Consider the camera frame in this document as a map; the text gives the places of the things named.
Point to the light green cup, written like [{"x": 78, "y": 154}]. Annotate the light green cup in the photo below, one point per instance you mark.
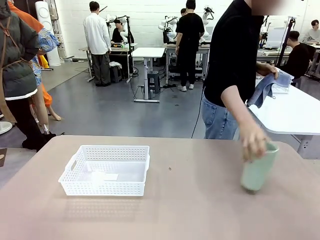
[{"x": 255, "y": 175}]

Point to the dark stool with white cloth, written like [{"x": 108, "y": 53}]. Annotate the dark stool with white cloth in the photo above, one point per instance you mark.
[{"x": 115, "y": 75}]

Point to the blue towel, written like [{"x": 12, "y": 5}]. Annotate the blue towel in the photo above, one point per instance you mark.
[{"x": 262, "y": 90}]

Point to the black tripod stand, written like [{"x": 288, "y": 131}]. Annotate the black tripod stand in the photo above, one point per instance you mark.
[{"x": 287, "y": 37}]

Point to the black camera stand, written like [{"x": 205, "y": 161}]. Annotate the black camera stand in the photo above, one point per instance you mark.
[{"x": 128, "y": 27}]

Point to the long grey workbench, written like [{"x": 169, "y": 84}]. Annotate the long grey workbench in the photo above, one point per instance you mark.
[{"x": 170, "y": 48}]

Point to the grey plastic stool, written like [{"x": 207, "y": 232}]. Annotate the grey plastic stool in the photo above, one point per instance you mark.
[{"x": 153, "y": 82}]

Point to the person's left hand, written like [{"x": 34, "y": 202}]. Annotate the person's left hand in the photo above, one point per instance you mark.
[{"x": 268, "y": 68}]

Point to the person's right forearm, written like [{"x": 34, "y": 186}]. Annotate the person's right forearm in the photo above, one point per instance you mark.
[{"x": 236, "y": 107}]

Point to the blue patterned garment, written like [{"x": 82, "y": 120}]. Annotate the blue patterned garment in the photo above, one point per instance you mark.
[{"x": 47, "y": 40}]

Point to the man in white shirt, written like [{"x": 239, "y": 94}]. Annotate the man in white shirt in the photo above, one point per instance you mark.
[{"x": 96, "y": 35}]

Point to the white floor fan base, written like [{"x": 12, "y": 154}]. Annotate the white floor fan base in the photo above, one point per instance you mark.
[{"x": 5, "y": 127}]

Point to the mannequin with orange jacket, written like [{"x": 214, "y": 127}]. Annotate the mannequin with orange jacket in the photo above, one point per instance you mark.
[{"x": 27, "y": 17}]

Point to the wooden workbench with tools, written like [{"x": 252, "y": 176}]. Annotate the wooden workbench with tools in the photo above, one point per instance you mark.
[{"x": 120, "y": 50}]

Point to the white standing desk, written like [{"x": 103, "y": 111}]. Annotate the white standing desk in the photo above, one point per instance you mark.
[{"x": 147, "y": 52}]

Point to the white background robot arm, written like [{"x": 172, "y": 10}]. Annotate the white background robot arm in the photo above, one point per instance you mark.
[
  {"x": 170, "y": 23},
  {"x": 263, "y": 30},
  {"x": 206, "y": 18},
  {"x": 123, "y": 33}
]

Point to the brown wooden board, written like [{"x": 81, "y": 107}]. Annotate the brown wooden board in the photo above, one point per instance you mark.
[{"x": 2, "y": 156}]

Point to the seated man black sweater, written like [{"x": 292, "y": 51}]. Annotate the seated man black sweater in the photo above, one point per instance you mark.
[{"x": 297, "y": 57}]

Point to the seated man grey sweater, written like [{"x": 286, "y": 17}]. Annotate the seated man grey sweater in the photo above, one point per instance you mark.
[{"x": 313, "y": 35}]

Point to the standing man in black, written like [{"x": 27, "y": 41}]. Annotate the standing man in black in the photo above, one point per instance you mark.
[{"x": 190, "y": 27}]

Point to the mannequin with grey vest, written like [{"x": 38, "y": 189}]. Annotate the mannequin with grey vest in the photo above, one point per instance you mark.
[{"x": 15, "y": 62}]

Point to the person behind standing man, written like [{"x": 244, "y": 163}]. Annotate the person behind standing man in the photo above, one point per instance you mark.
[{"x": 183, "y": 12}]

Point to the person's right hand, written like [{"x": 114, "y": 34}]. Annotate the person's right hand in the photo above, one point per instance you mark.
[{"x": 253, "y": 140}]

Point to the seated person in black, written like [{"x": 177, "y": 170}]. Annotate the seated person in black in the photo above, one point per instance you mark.
[{"x": 116, "y": 34}]

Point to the white perforated plastic basket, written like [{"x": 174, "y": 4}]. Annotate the white perforated plastic basket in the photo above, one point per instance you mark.
[{"x": 105, "y": 188}]

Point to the person in black shirt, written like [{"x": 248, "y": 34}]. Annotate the person in black shirt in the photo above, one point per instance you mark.
[{"x": 230, "y": 50}]

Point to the grey monitor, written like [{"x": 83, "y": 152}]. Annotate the grey monitor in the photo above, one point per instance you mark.
[{"x": 277, "y": 37}]

